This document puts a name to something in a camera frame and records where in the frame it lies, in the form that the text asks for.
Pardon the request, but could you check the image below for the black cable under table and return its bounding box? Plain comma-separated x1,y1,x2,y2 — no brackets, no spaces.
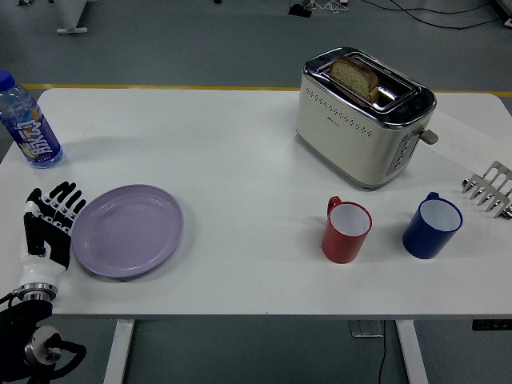
377,321,390,384

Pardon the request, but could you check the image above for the slice of brown bread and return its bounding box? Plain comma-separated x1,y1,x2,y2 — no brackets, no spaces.
329,55,379,103

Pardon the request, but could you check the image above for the lilac round plate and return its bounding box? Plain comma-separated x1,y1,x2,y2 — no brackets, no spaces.
70,184,185,280

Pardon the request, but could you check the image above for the blue labelled drink bottle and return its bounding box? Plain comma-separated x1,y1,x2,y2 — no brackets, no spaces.
0,70,65,170

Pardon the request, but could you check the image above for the cream and chrome toaster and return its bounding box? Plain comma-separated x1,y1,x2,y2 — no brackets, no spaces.
294,46,439,191

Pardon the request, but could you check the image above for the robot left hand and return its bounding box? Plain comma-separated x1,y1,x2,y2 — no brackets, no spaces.
19,182,87,286

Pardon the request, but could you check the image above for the white furniture foot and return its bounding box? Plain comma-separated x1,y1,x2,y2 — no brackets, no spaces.
51,0,89,34

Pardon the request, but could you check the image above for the white sheet of paper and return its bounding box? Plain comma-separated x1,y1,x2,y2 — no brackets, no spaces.
420,108,512,171

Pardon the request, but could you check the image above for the red mug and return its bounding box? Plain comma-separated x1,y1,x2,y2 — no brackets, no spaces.
321,195,374,264

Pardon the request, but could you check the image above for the blue mug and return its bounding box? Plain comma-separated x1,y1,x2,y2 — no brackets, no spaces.
402,192,464,260

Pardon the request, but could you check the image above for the black table control panel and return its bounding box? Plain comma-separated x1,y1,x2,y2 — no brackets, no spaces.
471,319,512,332

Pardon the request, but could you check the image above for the grey box under table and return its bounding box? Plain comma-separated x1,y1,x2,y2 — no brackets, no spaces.
350,320,384,339

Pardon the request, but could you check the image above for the white table leg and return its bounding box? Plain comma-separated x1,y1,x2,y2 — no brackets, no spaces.
102,320,135,384
395,320,430,384

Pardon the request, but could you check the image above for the black floor cable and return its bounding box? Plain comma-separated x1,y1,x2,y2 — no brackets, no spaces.
390,0,512,30

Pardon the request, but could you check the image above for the metal toast rack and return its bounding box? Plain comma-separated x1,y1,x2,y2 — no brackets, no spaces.
462,160,512,219

